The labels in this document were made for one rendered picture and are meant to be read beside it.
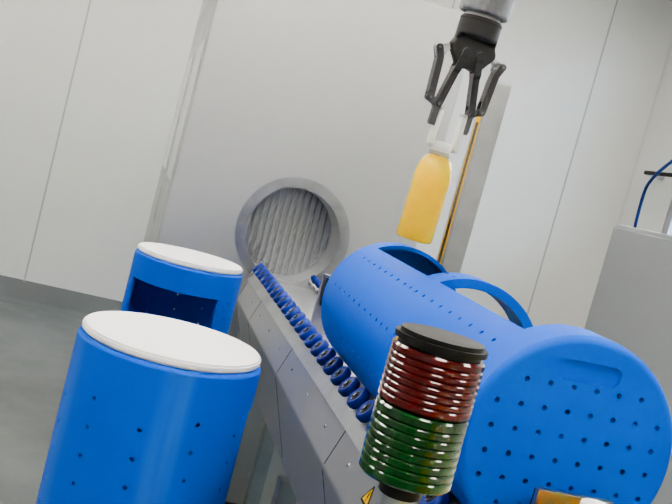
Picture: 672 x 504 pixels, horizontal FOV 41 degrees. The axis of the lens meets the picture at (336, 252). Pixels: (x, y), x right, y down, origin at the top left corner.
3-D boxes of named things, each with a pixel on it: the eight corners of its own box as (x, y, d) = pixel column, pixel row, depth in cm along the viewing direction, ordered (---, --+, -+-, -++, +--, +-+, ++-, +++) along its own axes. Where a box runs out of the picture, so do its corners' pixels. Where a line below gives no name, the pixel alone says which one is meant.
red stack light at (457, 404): (451, 400, 64) (466, 348, 64) (484, 430, 58) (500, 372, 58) (367, 382, 63) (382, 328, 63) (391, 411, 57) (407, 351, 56)
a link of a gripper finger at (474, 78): (470, 52, 161) (478, 53, 161) (462, 116, 163) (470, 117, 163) (476, 52, 157) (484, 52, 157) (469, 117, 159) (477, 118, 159)
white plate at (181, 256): (131, 236, 245) (130, 240, 245) (147, 254, 219) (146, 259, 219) (229, 257, 255) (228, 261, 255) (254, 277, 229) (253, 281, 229)
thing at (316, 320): (344, 337, 241) (359, 281, 239) (347, 341, 237) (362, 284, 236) (308, 329, 238) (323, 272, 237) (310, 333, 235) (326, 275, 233)
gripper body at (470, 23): (497, 26, 162) (481, 77, 164) (454, 11, 161) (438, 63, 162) (511, 24, 155) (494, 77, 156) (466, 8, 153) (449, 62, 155)
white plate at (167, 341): (206, 375, 122) (204, 384, 122) (290, 356, 148) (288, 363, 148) (44, 315, 132) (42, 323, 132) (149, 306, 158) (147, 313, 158)
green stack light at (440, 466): (433, 467, 65) (451, 401, 65) (463, 503, 59) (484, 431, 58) (348, 451, 63) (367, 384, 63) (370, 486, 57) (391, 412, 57)
